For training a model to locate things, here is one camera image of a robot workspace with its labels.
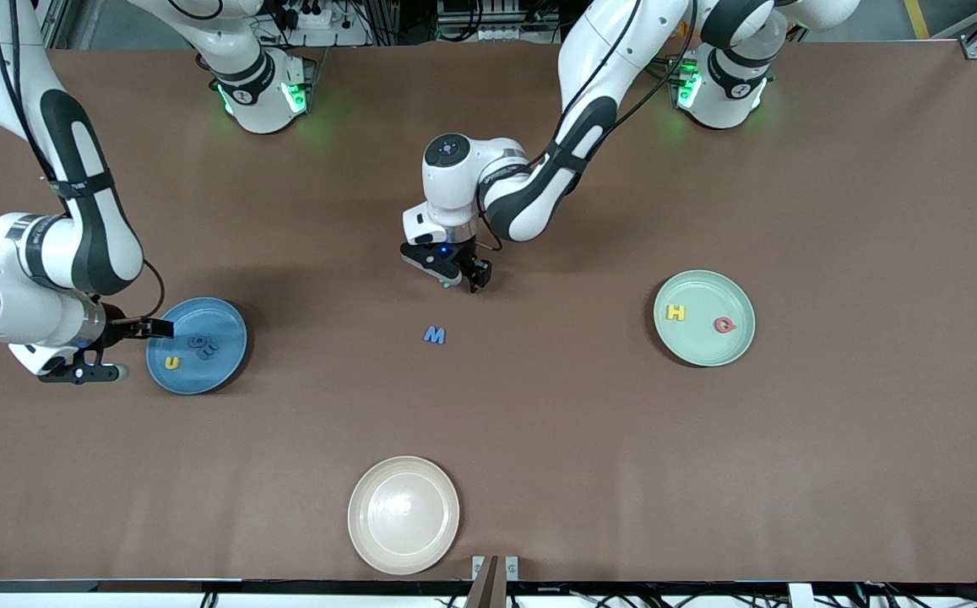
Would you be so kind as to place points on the brown camera mount post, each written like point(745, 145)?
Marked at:
point(484, 587)

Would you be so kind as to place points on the green plate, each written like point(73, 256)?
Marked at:
point(704, 346)

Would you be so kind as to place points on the beige plate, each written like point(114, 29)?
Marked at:
point(404, 515)

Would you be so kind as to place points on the blue foam letter g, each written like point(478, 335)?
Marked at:
point(196, 342)

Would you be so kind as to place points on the small grey metal bracket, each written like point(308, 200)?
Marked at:
point(511, 567)
point(477, 567)

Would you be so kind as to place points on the metal equipment rack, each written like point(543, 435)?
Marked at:
point(496, 21)

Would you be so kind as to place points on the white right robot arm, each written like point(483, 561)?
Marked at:
point(32, 295)

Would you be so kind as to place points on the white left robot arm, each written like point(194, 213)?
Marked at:
point(454, 186)

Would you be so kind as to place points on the red foam letter Q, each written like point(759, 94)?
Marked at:
point(719, 325)

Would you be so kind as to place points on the yellow foam letter H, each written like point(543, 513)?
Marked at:
point(675, 312)

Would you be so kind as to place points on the blue foam capital letter M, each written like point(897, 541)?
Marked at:
point(435, 336)

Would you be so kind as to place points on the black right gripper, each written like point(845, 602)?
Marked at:
point(128, 328)

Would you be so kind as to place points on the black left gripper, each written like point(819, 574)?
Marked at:
point(473, 260)

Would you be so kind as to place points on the white power strip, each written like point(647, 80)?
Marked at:
point(328, 29)

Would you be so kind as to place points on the blue plate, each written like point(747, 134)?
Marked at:
point(201, 380)

